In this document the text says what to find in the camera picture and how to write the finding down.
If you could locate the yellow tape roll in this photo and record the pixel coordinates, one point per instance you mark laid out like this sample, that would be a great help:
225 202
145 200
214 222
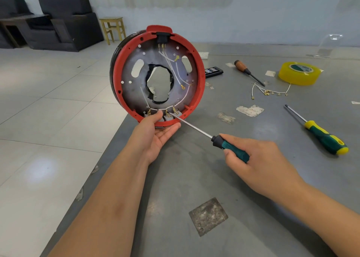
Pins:
288 78

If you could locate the small wooden stool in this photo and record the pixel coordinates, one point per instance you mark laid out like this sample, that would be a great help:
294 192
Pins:
112 21

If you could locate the black sofa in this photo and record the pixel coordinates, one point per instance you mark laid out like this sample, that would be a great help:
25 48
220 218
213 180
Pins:
14 3

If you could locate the crumpled white tape piece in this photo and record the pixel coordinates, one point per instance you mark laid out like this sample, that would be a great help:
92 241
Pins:
250 110

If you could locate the red round appliance base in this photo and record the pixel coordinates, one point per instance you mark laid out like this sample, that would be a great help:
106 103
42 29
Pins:
121 68

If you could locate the white paper sheet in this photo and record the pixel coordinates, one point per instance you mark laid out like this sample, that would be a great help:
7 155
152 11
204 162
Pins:
203 55

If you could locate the black armchair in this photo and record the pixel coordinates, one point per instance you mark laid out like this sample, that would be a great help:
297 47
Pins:
70 20

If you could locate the black remote control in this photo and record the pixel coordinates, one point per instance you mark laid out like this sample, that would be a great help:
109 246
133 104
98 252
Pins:
214 71

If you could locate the person's left forearm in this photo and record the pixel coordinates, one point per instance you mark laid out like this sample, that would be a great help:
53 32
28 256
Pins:
107 214

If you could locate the person's right hand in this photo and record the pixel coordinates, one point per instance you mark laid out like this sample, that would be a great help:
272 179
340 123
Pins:
267 167

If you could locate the dark coffee table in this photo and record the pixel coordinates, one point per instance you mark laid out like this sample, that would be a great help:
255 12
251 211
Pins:
19 21

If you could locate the person's left hand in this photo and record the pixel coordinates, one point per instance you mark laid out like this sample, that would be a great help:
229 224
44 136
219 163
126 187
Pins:
151 136

